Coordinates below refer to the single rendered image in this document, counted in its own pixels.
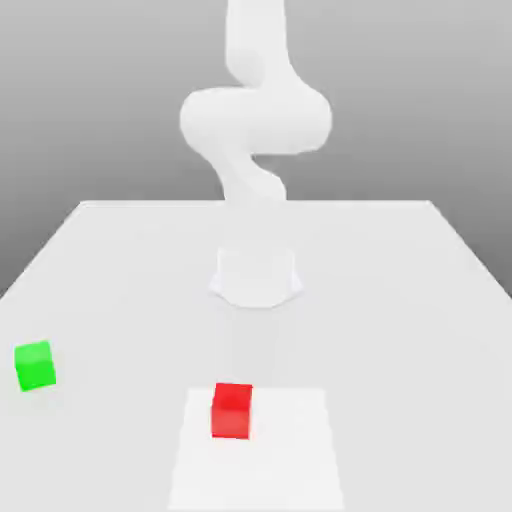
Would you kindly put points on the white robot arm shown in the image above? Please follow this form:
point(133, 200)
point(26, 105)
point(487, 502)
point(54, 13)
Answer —
point(256, 120)

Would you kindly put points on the small green cube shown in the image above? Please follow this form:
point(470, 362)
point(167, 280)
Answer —
point(35, 366)

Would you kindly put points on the small red cube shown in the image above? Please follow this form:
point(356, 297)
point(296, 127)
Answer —
point(231, 412)

